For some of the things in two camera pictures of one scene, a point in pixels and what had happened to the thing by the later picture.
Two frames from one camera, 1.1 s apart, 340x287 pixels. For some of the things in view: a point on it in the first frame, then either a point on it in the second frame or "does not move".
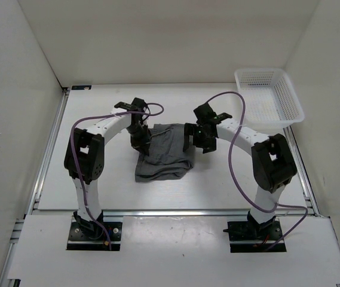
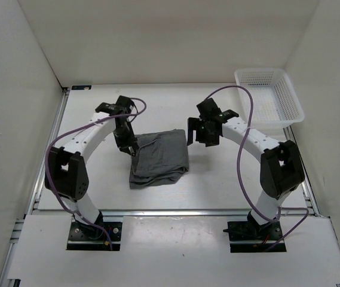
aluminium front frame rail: (175, 212) does not move
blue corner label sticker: (81, 87) does not move
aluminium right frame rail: (301, 171) does not move
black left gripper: (142, 143) to (131, 142)
